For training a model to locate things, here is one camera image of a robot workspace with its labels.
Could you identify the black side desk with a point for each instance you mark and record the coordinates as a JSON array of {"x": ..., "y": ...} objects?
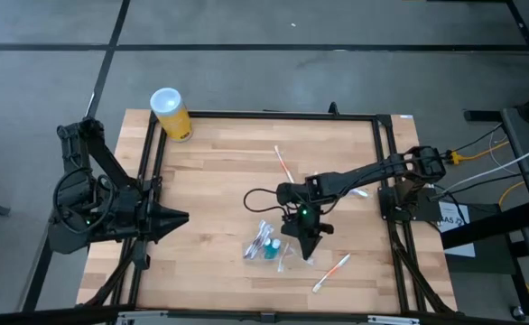
[{"x": 517, "y": 149}]

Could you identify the yellow canister with white lid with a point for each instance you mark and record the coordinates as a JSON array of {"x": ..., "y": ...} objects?
[{"x": 176, "y": 122}]

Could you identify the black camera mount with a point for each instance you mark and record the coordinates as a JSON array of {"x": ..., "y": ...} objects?
[{"x": 333, "y": 108}]

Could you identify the black caster wheel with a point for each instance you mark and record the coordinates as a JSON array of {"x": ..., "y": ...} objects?
[{"x": 516, "y": 313}]

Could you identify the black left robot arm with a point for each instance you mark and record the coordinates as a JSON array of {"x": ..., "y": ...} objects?
[{"x": 106, "y": 158}]

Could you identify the clear plastic bag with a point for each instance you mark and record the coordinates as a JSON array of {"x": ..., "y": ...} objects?
[{"x": 294, "y": 248}]

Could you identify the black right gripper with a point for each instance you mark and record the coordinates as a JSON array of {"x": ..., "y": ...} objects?
[{"x": 303, "y": 221}]

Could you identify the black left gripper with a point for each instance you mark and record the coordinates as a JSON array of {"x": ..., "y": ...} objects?
[{"x": 143, "y": 221}]

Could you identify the silver metal bracket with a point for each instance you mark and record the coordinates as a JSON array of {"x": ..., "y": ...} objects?
[
  {"x": 393, "y": 320},
  {"x": 138, "y": 317}
]

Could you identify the white paper label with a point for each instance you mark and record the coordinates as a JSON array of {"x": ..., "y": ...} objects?
[{"x": 461, "y": 248}]

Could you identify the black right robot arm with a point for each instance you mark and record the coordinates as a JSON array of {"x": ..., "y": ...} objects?
[{"x": 359, "y": 176}]

